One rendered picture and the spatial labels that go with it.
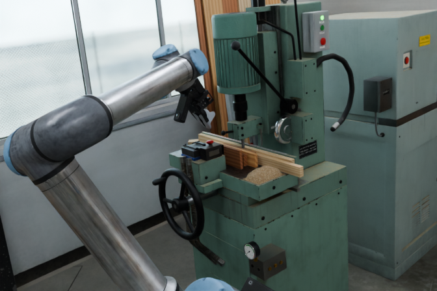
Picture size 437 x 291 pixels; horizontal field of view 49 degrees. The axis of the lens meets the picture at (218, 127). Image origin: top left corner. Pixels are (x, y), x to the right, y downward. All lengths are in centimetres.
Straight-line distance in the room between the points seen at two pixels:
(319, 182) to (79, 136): 122
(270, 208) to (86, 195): 87
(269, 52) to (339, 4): 243
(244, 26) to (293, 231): 85
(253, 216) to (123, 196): 164
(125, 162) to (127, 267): 204
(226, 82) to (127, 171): 158
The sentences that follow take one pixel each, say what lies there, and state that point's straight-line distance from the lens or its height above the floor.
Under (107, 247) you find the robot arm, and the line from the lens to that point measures 127.
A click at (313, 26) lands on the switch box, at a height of 143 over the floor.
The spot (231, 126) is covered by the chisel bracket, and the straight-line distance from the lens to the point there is 197.
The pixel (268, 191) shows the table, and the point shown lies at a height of 86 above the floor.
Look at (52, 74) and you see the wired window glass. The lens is 305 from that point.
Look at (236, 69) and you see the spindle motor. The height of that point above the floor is 129.
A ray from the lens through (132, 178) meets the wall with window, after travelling 335.
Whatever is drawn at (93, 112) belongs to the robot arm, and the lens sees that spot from 113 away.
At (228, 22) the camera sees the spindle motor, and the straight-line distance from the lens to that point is 184.
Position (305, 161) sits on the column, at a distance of 216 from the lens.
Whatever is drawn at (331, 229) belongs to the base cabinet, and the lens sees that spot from 224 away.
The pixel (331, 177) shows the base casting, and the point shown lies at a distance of 214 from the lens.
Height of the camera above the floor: 157
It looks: 15 degrees down
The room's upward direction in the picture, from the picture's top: 5 degrees counter-clockwise
